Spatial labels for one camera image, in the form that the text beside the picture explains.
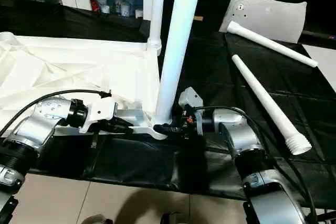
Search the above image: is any white plastic table top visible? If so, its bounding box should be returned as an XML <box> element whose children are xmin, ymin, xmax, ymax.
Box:
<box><xmin>0</xmin><ymin>31</ymin><xmax>169</xmax><ymax>141</ymax></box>

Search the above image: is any white plastic table leg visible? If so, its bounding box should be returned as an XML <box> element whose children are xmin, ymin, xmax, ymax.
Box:
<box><xmin>226</xmin><ymin>21</ymin><xmax>319</xmax><ymax>68</ymax></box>
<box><xmin>232</xmin><ymin>55</ymin><xmax>312</xmax><ymax>155</ymax></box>
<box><xmin>147</xmin><ymin>0</ymin><xmax>167</xmax><ymax>56</ymax></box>
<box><xmin>153</xmin><ymin>0</ymin><xmax>205</xmax><ymax>126</ymax></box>

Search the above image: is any grey right robot foot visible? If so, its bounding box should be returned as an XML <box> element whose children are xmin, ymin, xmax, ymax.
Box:
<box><xmin>160</xmin><ymin>212</ymin><xmax>188</xmax><ymax>224</ymax></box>

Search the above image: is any grey robot foot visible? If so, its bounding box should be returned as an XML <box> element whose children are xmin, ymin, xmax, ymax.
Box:
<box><xmin>160</xmin><ymin>212</ymin><xmax>188</xmax><ymax>224</ymax></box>
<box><xmin>83</xmin><ymin>215</ymin><xmax>113</xmax><ymax>224</ymax></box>

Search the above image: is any grey left robot foot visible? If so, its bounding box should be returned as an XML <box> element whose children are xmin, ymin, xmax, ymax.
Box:
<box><xmin>83</xmin><ymin>215</ymin><xmax>113</xmax><ymax>224</ymax></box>

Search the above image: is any black work mat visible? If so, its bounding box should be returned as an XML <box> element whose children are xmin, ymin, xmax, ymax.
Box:
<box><xmin>0</xmin><ymin>0</ymin><xmax>336</xmax><ymax>211</ymax></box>

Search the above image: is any white plastic bag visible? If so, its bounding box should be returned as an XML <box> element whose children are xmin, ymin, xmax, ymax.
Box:
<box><xmin>219</xmin><ymin>0</ymin><xmax>308</xmax><ymax>44</ymax></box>

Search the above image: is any flat white board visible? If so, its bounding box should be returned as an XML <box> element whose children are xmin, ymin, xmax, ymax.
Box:
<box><xmin>303</xmin><ymin>43</ymin><xmax>336</xmax><ymax>92</ymax></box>

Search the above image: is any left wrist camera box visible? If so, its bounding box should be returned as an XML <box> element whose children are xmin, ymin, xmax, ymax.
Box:
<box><xmin>79</xmin><ymin>97</ymin><xmax>119</xmax><ymax>134</ymax></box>

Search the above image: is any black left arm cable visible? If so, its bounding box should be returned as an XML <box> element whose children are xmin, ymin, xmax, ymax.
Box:
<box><xmin>0</xmin><ymin>89</ymin><xmax>112</xmax><ymax>136</ymax></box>

